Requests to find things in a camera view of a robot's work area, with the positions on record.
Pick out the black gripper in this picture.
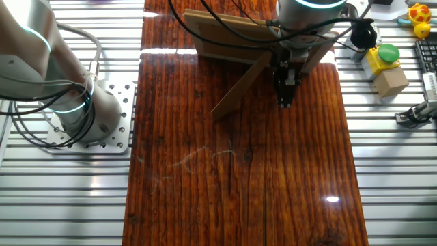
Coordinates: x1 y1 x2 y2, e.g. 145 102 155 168
272 47 303 109

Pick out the grey box small green button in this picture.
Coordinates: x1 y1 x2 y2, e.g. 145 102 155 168
343 32 371 62

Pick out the yellow box green mushroom button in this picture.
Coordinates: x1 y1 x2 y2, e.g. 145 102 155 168
361 43 401 81

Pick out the plain wooden block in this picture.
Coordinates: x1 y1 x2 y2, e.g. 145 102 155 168
373 66 410 98

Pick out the wood grain table mat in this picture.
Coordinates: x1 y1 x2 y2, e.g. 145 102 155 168
122 0 369 246

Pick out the white paper sheet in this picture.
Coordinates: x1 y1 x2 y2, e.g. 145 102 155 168
368 0 410 21

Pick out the grey ribbed device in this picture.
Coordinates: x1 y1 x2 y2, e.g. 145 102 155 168
422 71 437 103

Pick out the black keyboard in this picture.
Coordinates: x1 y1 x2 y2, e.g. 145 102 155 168
414 40 437 74

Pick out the yellow orange toy duck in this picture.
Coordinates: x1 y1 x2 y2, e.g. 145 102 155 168
408 2 433 39

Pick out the silver perforated mounting plate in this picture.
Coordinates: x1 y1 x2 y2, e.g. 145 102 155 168
46 81 137 154

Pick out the wooden picture frame with stand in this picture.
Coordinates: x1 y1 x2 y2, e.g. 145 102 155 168
183 8 339 121

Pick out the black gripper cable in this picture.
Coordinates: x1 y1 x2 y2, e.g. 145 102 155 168
167 0 378 52

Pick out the black metal clamp mount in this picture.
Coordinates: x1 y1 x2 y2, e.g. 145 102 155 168
395 100 437 129

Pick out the grey base cable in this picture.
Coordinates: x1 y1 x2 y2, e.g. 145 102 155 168
54 20 103 83

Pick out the black base cable bundle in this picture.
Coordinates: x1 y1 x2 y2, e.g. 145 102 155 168
0 81 97 148

